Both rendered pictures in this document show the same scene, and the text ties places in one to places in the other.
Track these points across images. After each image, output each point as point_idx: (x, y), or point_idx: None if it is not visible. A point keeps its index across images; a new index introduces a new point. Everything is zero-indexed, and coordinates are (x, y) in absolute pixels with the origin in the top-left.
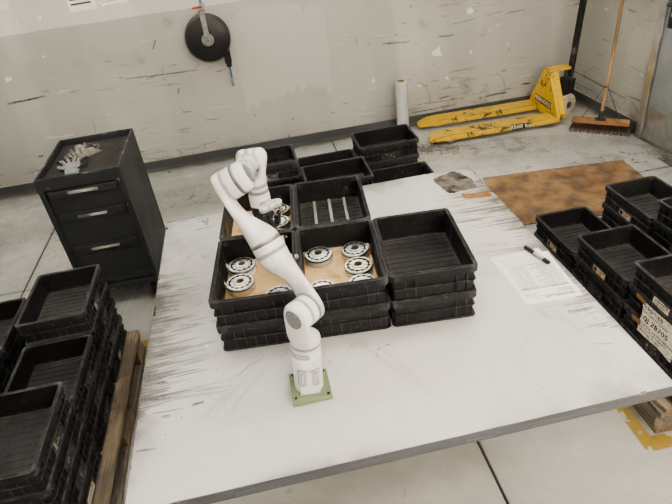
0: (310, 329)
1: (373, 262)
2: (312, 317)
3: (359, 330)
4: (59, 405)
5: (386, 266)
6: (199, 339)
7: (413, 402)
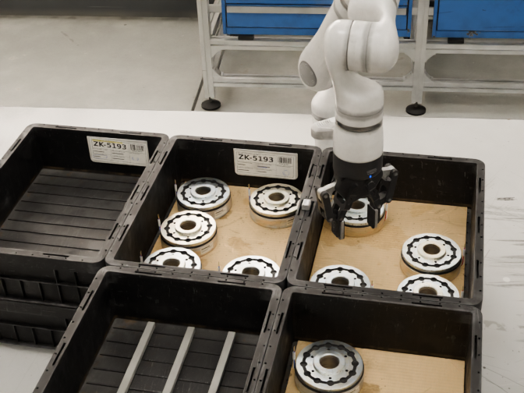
0: (323, 100)
1: (158, 223)
2: None
3: None
4: None
5: (160, 152)
6: (523, 295)
7: None
